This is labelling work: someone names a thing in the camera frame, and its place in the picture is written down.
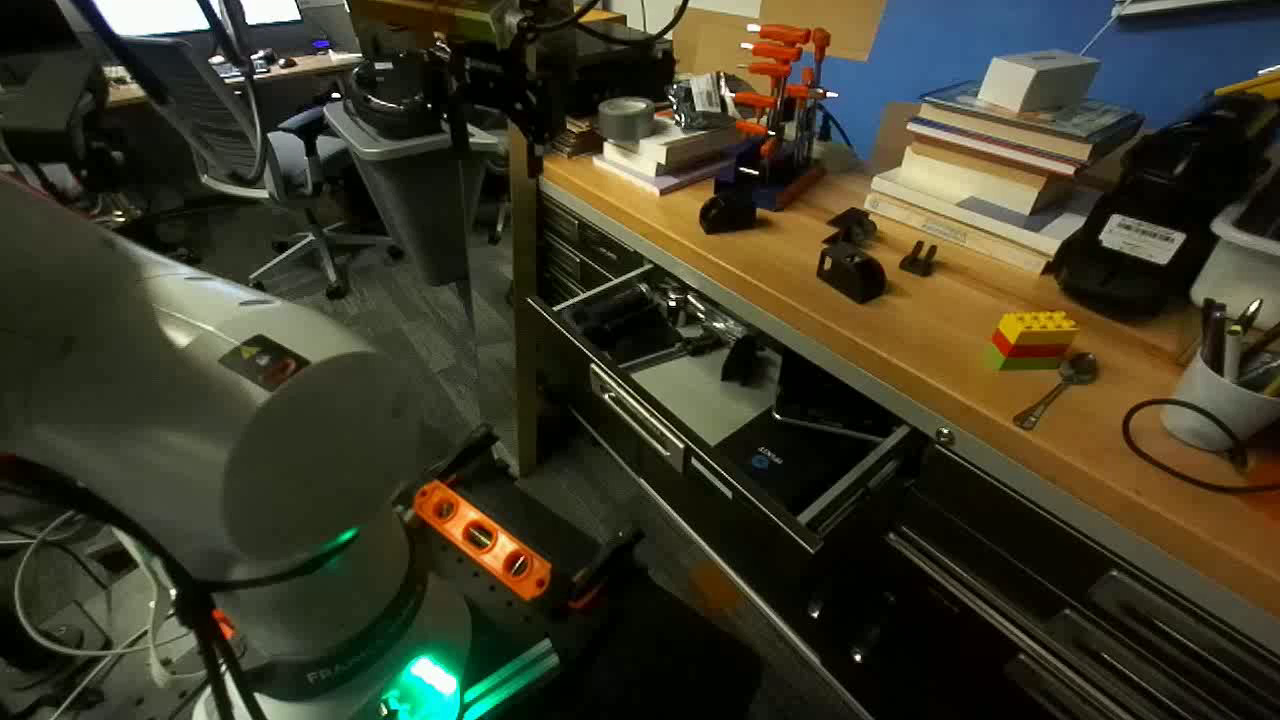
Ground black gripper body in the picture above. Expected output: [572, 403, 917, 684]
[456, 24, 579, 149]

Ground black angular plastic part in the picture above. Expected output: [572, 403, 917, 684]
[695, 168, 762, 240]

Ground black blocky plastic part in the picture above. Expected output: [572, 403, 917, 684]
[812, 240, 893, 310]

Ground black tiny forked part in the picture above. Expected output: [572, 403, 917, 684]
[896, 237, 938, 282]

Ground closed drawer bank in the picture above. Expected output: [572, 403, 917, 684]
[536, 184, 658, 310]
[797, 438, 1280, 720]

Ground open workbench drawer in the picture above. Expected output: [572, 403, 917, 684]
[523, 256, 937, 557]

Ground black bin bag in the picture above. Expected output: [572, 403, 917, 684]
[347, 54, 453, 136]

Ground grey trash bin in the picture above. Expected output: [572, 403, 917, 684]
[321, 95, 504, 289]

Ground silver foil bag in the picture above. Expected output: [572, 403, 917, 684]
[664, 67, 740, 136]

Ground background office desk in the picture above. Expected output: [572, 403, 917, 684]
[96, 48, 369, 114]

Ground grey office chair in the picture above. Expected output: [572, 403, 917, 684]
[125, 34, 402, 305]

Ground dark hand tools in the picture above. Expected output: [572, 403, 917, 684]
[564, 282, 684, 371]

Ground silver metal tools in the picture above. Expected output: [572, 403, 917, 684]
[664, 291, 737, 353]

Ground brown cork board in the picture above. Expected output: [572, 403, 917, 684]
[673, 0, 893, 83]

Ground lit computer monitor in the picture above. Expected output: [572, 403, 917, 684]
[92, 0, 309, 39]

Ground black clip part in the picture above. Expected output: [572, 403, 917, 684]
[716, 333, 775, 392]

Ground white paper sheet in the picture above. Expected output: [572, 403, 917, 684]
[628, 348, 784, 454]

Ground orange spirit level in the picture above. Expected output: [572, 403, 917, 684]
[402, 476, 555, 603]

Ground tall stack of books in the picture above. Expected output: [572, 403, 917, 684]
[859, 81, 1148, 278]

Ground small white box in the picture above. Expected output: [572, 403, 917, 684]
[974, 48, 1103, 115]

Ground yellow red green lego block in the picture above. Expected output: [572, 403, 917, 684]
[989, 310, 1080, 375]

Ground metal spoon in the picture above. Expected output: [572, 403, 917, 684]
[1010, 348, 1103, 438]

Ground black device with white label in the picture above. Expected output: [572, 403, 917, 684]
[1038, 95, 1273, 323]

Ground white plastic tub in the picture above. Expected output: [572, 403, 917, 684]
[1189, 156, 1280, 333]

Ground pens and tools bunch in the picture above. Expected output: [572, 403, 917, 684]
[1192, 291, 1280, 392]

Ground white pen cup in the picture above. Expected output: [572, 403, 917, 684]
[1156, 353, 1280, 457]

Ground grey duct tape roll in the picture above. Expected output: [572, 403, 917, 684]
[593, 94, 658, 149]

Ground wooden frame post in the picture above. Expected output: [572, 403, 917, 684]
[504, 133, 546, 476]

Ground orange T-handle wrench rack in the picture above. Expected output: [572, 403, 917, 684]
[723, 15, 837, 217]

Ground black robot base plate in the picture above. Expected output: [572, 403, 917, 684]
[397, 425, 646, 720]

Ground thin black cable loop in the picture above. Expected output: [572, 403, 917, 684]
[1117, 392, 1280, 502]

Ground white cables bundle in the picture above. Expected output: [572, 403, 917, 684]
[0, 504, 190, 720]

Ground yellow handled tool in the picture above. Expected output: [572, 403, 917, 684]
[1211, 67, 1280, 114]

